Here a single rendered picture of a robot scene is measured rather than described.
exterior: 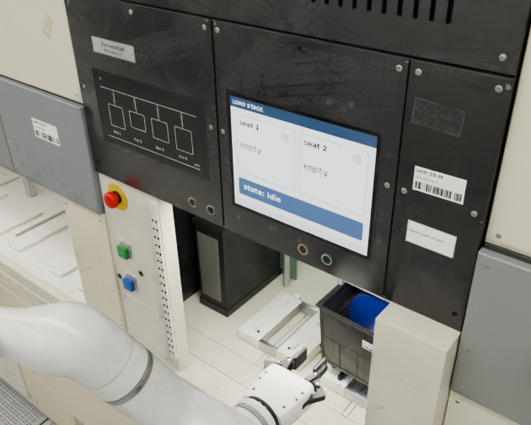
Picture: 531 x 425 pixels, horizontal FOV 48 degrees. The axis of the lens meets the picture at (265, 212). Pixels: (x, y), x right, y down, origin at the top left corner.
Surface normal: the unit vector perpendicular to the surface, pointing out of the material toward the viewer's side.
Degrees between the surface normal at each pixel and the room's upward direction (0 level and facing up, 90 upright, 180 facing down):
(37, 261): 0
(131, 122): 90
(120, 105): 90
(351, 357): 93
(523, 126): 90
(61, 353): 73
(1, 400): 0
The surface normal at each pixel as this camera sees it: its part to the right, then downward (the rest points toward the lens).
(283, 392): 0.04, -0.83
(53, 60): -0.62, 0.42
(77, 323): 0.40, -0.39
